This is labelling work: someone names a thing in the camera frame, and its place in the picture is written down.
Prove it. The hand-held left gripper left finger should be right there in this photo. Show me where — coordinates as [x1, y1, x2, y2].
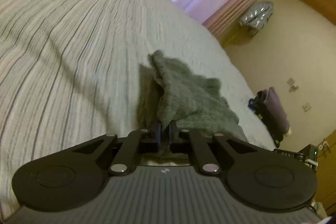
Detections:
[72, 120, 162, 177]

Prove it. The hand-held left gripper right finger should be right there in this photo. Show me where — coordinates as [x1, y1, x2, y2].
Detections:
[169, 120, 259, 176]

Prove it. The grey knit sweater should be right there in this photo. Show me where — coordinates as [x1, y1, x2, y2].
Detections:
[147, 49, 248, 157]

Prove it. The dark bag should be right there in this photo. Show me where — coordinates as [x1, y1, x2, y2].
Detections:
[248, 90, 271, 120]

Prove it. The purple folded cloth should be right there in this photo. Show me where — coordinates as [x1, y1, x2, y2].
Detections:
[262, 87, 291, 136]

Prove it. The bed with striped grey cover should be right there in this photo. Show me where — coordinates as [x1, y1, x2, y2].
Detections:
[0, 0, 277, 216]

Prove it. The black electronic device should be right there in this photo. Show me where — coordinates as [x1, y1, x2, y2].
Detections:
[274, 144, 320, 170]

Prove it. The silver patterned bag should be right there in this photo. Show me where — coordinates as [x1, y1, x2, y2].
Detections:
[238, 1, 274, 37]

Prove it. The wooden door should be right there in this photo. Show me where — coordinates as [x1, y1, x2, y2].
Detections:
[312, 130, 336, 210]

